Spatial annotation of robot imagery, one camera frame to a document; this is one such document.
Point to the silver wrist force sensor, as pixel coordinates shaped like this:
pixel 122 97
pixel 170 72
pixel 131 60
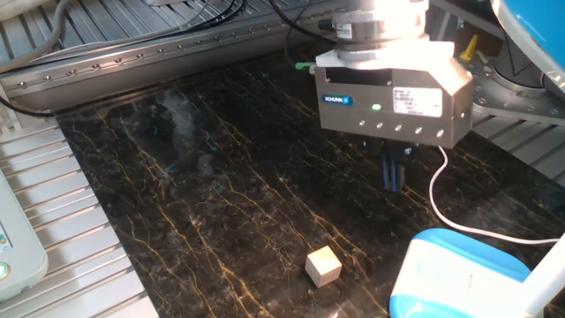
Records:
pixel 379 31

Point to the white teach pendant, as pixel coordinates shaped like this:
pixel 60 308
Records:
pixel 22 256

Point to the small wooden cube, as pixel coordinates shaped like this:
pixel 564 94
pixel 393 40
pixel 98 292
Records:
pixel 323 267

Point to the yellow plastic clip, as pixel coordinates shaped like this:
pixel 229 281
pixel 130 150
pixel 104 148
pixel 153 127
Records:
pixel 469 53

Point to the silver Schunk gripper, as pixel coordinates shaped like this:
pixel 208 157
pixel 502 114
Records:
pixel 388 115

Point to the grey aluminium rail with screws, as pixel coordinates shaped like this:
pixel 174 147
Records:
pixel 132 66

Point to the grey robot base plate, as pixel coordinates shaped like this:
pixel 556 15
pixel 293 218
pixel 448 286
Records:
pixel 507 101

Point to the blue white desk lamp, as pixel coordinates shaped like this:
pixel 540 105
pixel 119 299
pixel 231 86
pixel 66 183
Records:
pixel 441 274

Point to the black marble pattern mat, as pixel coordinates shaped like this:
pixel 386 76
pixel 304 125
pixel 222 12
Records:
pixel 220 176

